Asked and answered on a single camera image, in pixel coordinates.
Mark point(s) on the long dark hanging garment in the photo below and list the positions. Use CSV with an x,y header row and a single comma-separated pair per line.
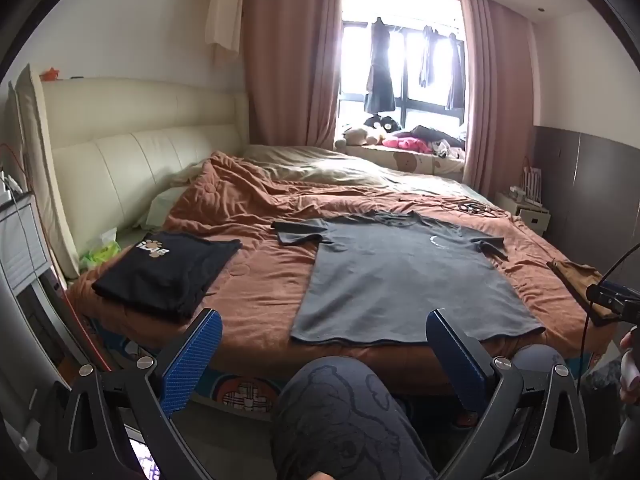
x,y
380,75

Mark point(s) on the small dark hanging garment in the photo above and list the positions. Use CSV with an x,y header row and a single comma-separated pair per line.
x,y
427,60

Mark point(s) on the black printed t-shirt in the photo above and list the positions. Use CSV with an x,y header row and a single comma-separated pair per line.
x,y
170,275

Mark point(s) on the orange-brown blanket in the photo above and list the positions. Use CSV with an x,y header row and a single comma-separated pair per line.
x,y
270,280

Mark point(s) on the black plush toy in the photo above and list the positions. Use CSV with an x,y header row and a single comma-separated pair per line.
x,y
382,122

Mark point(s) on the person's left hand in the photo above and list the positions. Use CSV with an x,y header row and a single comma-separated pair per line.
x,y
322,475

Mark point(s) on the brown garment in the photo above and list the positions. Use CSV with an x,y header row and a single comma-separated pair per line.
x,y
575,275

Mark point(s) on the cream hanging cloth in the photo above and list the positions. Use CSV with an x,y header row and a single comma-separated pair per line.
x,y
225,15

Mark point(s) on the beige duvet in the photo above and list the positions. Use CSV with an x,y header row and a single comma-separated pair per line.
x,y
320,170

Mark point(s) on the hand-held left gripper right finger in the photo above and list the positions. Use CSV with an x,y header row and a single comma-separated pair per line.
x,y
455,355

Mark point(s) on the cream leather headboard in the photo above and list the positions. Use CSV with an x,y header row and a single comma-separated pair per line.
x,y
150,160

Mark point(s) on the cream upright cushion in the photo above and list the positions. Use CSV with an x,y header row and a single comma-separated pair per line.
x,y
45,170

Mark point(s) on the grey t-shirt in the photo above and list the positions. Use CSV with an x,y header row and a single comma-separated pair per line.
x,y
410,280

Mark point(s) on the person's grey patterned pants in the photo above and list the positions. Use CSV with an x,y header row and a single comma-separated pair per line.
x,y
340,410

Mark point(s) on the striped paper bag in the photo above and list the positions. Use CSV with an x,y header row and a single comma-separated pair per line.
x,y
532,185

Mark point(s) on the beige plush toy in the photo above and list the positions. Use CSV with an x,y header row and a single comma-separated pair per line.
x,y
357,135

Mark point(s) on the white nightstand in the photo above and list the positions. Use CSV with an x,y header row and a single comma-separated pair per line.
x,y
530,217

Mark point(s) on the pink curtain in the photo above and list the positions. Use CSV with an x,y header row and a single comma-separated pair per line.
x,y
290,60
495,110

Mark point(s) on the lit phone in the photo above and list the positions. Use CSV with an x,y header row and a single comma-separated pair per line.
x,y
145,460

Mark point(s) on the small orange toy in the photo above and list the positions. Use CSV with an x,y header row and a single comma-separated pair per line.
x,y
51,75

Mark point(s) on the person's right hand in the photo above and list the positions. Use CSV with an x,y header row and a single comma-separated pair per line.
x,y
631,365

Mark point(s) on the white pillow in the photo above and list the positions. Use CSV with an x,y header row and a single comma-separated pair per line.
x,y
160,205

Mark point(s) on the green tissue pack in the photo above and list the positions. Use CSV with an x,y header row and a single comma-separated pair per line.
x,y
102,252

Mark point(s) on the white power adapter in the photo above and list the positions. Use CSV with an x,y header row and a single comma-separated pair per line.
x,y
11,185

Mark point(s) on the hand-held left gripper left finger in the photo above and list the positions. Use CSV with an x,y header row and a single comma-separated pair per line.
x,y
192,355

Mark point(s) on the window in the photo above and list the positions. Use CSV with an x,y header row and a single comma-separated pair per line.
x,y
405,60

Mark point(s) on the pink clothing pile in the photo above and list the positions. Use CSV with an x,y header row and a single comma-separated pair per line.
x,y
405,143

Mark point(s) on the white side cabinet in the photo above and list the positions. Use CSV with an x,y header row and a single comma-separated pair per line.
x,y
20,250

